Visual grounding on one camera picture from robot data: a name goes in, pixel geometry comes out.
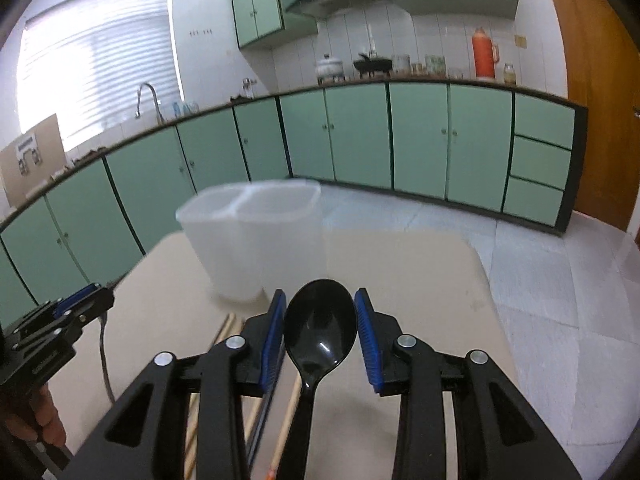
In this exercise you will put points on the orange thermos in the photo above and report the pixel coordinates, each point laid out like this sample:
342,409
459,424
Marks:
486,55

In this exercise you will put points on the black wok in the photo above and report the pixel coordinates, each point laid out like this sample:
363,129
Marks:
367,65

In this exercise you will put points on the black plastic spoon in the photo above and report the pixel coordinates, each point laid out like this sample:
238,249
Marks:
320,328

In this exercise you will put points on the left human hand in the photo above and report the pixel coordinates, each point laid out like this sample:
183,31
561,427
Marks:
43,421

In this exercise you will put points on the red-handled bamboo chopstick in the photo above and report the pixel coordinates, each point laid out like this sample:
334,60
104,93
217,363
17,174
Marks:
285,429

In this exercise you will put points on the cardboard box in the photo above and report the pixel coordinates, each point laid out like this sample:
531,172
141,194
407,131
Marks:
31,159

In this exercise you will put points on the plain bamboo chopstick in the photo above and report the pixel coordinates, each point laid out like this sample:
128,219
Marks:
252,417
192,422

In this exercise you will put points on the glass container on counter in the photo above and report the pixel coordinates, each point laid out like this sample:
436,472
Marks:
435,66

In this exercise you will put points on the green lower kitchen cabinets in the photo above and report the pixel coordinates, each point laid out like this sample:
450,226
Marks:
515,155

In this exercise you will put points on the window blinds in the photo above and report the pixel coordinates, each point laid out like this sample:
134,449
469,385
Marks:
96,64

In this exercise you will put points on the brown wooden door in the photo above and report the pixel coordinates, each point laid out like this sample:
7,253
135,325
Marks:
602,65

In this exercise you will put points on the glass jar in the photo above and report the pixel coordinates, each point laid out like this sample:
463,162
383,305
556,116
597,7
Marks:
509,75

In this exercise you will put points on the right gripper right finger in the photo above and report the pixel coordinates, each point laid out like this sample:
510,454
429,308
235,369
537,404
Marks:
498,433

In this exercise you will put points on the white plastic utensil holder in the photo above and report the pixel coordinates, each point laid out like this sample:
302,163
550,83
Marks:
256,238

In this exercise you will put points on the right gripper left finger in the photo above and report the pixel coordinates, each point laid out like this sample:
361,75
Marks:
143,436

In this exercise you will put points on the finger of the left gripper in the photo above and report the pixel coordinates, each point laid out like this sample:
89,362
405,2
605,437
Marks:
68,303

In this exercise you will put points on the white cooking pot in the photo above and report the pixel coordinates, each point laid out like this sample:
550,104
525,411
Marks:
329,68

